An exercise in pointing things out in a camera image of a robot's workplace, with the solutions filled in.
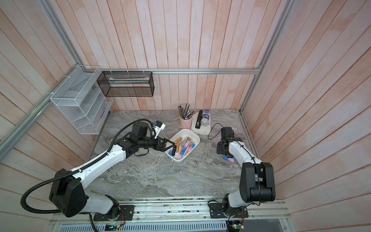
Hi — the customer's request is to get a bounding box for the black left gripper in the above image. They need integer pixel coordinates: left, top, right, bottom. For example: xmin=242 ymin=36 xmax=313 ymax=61
xmin=138 ymin=135 xmax=175 ymax=152

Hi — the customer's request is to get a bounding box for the black lipstick with gold band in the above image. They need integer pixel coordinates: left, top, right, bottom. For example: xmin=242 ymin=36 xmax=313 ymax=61
xmin=172 ymin=146 xmax=177 ymax=156

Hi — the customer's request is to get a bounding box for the pink blue lipstick silver cap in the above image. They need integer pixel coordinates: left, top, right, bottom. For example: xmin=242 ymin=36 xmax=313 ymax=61
xmin=177 ymin=144 xmax=188 ymax=160

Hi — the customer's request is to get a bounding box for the white plastic storage box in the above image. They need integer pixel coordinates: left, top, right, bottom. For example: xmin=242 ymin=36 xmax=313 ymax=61
xmin=165 ymin=129 xmax=200 ymax=163

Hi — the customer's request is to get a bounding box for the slim pink lip gloss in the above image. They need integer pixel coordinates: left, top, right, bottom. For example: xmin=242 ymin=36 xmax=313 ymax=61
xmin=184 ymin=143 xmax=194 ymax=155

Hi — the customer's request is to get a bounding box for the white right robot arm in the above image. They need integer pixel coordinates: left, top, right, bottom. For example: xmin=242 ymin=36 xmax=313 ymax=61
xmin=216 ymin=127 xmax=276 ymax=211

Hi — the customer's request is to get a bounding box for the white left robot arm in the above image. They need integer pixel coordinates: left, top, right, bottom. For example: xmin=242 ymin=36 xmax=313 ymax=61
xmin=49 ymin=120 xmax=177 ymax=220

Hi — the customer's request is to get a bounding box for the clear Pepsi plastic bottle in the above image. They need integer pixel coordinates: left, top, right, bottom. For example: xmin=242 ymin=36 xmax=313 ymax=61
xmin=201 ymin=109 xmax=210 ymax=127

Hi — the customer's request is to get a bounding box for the pink metal pen bucket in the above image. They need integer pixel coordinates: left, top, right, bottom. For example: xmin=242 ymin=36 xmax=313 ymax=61
xmin=180 ymin=116 xmax=192 ymax=130

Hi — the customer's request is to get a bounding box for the black stapler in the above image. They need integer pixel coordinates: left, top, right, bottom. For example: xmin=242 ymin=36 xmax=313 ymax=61
xmin=195 ymin=110 xmax=203 ymax=129

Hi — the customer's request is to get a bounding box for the bundle of coloured pens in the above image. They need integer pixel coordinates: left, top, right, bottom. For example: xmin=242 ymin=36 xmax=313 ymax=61
xmin=177 ymin=103 xmax=196 ymax=120

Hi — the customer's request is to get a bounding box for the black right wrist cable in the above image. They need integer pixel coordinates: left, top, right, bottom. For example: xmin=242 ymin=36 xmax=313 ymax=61
xmin=207 ymin=122 xmax=224 ymax=140

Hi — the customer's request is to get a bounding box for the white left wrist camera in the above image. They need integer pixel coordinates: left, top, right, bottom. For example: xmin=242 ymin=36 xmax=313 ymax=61
xmin=153 ymin=120 xmax=166 ymax=139

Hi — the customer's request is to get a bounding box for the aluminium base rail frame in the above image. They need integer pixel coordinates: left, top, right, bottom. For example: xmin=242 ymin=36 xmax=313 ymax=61
xmin=47 ymin=197 xmax=296 ymax=232

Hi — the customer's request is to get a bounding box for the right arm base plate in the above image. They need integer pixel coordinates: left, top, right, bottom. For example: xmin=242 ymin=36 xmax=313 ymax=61
xmin=207 ymin=200 xmax=248 ymax=219

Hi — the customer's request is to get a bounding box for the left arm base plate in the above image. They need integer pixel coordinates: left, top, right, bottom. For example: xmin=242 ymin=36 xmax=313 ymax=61
xmin=93 ymin=205 xmax=135 ymax=222

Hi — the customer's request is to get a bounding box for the black mesh wall basket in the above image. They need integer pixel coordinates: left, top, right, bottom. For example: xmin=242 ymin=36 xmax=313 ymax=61
xmin=97 ymin=71 xmax=155 ymax=97

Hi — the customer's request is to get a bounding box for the black corrugated cable conduit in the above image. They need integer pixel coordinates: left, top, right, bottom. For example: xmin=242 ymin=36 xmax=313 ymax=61
xmin=20 ymin=118 xmax=154 ymax=215

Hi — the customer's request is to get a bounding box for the white wire wall shelf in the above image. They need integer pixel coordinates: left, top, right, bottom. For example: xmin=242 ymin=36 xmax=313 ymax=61
xmin=50 ymin=65 xmax=113 ymax=135

